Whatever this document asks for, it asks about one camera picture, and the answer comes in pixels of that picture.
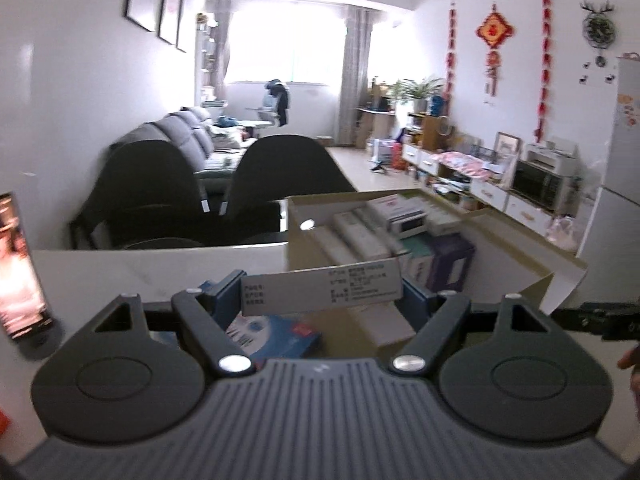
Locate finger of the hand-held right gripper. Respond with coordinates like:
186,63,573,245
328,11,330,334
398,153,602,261
549,304,608,335

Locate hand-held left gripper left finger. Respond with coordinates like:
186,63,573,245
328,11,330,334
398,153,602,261
95,270,253,378

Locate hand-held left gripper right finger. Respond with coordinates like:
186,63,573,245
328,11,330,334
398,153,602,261
389,277,551,376

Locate teal white medicine box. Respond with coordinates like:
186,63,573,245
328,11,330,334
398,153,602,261
399,237,437,288

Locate dark purple box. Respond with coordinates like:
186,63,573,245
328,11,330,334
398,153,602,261
430,236,477,295

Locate blue cartoon baby box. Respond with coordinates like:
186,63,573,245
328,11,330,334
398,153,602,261
197,280,325,361

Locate white box dark label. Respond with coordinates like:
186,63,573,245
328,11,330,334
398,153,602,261
387,211,432,237

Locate white box black characters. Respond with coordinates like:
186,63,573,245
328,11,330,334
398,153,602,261
332,209,396,261

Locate beige cardboard box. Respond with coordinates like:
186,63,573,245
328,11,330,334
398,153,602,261
286,189,551,311

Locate long white medicine box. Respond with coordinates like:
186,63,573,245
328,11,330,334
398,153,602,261
241,256,404,317

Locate small white medicine box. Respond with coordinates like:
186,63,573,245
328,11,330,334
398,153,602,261
312,225,371,266

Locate person's right hand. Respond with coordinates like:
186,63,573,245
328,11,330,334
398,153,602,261
617,345,640,393

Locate clear plastic bag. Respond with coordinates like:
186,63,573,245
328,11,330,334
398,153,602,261
545,215,581,253

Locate white refrigerator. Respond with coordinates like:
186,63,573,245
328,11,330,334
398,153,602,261
575,55,640,286

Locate white drawer cabinet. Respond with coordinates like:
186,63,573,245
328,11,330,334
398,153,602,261
402,142,556,238

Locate dark dining chair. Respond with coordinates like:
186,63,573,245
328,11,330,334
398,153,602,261
220,134,358,246
70,140,208,251

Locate black microwave oven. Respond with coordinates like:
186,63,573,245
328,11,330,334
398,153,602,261
510,160,576,213

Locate pink floral cloth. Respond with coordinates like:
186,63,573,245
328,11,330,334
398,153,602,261
431,150,506,181

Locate white printer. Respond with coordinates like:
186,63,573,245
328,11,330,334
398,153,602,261
525,141,583,176

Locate wooden cube shelf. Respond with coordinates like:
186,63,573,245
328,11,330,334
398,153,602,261
405,111,453,153

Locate grey sofa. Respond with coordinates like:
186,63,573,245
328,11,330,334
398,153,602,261
111,106,251,196

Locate light wooden computer desk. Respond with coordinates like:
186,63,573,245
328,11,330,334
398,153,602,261
356,106,398,150

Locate round black phone stand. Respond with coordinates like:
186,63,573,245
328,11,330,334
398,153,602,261
22,317,66,361

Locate white office chair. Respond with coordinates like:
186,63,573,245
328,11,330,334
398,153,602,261
245,80,288,136

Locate dark jacket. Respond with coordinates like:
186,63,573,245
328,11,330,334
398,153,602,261
264,80,292,128

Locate potted green plant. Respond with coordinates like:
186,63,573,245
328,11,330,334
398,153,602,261
390,77,446,113

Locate black smartphone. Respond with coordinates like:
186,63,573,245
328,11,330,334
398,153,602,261
0,191,53,341

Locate grey curtain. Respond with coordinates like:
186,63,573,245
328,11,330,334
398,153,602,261
212,0,233,101
337,5,373,146

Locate white bookshelf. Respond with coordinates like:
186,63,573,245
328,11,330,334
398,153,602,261
196,12,221,103

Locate narrow framed picture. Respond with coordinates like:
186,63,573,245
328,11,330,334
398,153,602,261
176,0,193,53

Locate red knot ornament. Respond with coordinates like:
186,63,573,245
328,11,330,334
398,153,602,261
475,4,516,98

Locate framed pink tree picture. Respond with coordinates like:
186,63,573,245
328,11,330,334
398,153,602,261
159,0,185,46

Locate leaning photo frame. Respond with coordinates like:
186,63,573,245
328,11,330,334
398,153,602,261
492,131,523,163

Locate short red chili string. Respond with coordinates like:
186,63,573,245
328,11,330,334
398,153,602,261
446,0,460,106

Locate long red chili string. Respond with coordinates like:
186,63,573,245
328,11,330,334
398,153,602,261
534,0,553,143

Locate black antler wall clock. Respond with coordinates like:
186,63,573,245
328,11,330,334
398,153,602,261
580,0,617,51

